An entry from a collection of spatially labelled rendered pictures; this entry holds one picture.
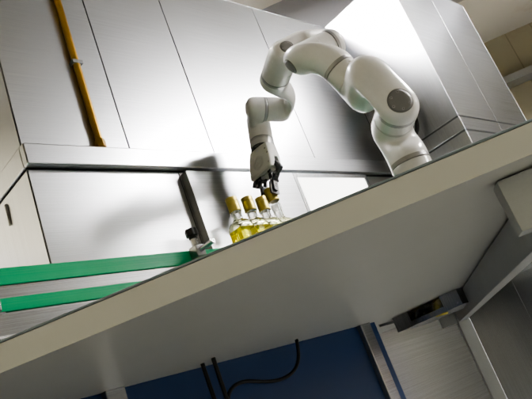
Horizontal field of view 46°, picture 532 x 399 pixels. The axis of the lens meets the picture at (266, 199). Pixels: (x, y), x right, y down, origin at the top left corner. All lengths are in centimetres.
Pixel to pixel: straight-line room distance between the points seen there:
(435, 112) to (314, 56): 118
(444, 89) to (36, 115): 160
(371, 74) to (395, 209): 83
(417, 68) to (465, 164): 209
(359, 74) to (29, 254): 91
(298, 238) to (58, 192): 108
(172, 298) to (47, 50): 135
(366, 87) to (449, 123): 122
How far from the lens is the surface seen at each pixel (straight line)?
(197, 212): 185
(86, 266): 126
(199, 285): 68
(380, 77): 147
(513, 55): 585
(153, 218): 178
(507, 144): 69
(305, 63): 160
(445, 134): 265
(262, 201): 182
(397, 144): 150
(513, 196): 72
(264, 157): 191
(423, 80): 273
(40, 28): 199
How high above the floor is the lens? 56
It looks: 19 degrees up
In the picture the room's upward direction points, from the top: 21 degrees counter-clockwise
